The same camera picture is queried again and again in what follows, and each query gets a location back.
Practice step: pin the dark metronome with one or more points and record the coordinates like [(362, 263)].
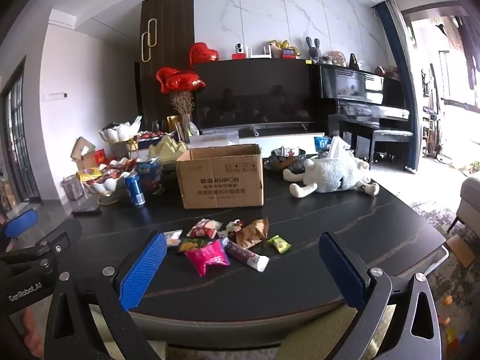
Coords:
[(353, 62)]

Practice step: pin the red heart balloon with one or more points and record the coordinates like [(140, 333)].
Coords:
[(202, 54), (167, 79), (189, 82)]

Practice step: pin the blue packet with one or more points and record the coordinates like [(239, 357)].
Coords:
[(321, 144)]

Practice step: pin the blue curtain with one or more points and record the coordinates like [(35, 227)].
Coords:
[(401, 82)]

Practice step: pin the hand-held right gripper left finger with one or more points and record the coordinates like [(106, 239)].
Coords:
[(144, 270)]

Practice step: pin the white plush sheep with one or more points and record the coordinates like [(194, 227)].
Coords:
[(333, 176)]

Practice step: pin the white tissue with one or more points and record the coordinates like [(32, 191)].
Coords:
[(339, 148)]

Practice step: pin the black television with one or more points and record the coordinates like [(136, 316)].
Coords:
[(258, 93)]

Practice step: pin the pile of red snack packets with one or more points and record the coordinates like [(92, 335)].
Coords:
[(118, 168)]

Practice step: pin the small cardboard box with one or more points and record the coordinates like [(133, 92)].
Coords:
[(461, 249)]

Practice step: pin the yellow toy figure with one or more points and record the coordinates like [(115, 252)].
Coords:
[(283, 48)]

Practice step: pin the white television stand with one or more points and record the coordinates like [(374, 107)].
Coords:
[(281, 137)]

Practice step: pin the pale yellow gift box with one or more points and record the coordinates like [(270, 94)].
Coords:
[(167, 150)]

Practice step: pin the white red striped snack packet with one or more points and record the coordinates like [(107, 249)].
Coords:
[(202, 228)]

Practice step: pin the brown cardboard box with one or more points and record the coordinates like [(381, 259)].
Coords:
[(221, 183)]

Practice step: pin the blue soda can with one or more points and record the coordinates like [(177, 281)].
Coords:
[(135, 191)]

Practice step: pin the yellow snack packet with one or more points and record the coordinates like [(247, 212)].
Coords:
[(89, 174)]

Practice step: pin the small green candy packet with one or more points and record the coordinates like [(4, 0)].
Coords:
[(279, 243)]

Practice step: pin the dark bowl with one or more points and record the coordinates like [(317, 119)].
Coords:
[(285, 161)]

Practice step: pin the blue snack bag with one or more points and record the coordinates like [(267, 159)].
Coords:
[(152, 180)]

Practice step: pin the patterned rug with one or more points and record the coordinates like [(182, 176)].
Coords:
[(450, 307)]

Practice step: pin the pink snack packet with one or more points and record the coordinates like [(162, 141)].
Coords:
[(206, 257)]

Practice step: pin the long dark snack bar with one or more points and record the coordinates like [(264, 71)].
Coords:
[(243, 253)]

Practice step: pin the grey trash bin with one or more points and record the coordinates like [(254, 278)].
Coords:
[(73, 189)]

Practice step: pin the clear plastic container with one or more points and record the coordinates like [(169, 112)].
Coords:
[(213, 138)]

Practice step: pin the dried flower bouquet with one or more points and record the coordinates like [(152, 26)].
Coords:
[(182, 103)]

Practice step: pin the white security camera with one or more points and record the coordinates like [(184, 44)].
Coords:
[(238, 49)]

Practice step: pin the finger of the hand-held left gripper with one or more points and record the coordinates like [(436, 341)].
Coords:
[(62, 234), (22, 223)]

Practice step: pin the brown teddy plush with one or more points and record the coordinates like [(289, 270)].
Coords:
[(338, 58)]

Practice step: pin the open brown carton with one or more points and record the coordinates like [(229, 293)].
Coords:
[(83, 153)]

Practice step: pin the black piano bench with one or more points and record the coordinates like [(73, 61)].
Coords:
[(392, 137)]

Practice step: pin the gold red wrapped candy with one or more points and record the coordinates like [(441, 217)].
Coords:
[(232, 226)]

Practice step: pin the small white snack packet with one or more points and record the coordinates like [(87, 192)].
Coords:
[(173, 238)]

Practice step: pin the dark wooden cabinet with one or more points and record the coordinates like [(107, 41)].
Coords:
[(168, 45)]

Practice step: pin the grey rabbit plush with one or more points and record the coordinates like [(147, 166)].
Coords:
[(313, 50)]

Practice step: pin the black upright piano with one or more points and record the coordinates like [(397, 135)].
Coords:
[(360, 97)]

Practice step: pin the grey sofa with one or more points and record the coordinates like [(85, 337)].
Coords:
[(468, 202)]

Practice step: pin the brown crinkled wrapper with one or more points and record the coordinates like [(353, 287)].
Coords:
[(251, 232)]

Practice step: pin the black framed glass door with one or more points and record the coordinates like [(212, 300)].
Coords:
[(18, 138)]

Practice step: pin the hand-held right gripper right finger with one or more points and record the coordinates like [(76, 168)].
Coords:
[(341, 272)]

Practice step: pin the white router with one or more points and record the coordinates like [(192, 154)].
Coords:
[(260, 53)]

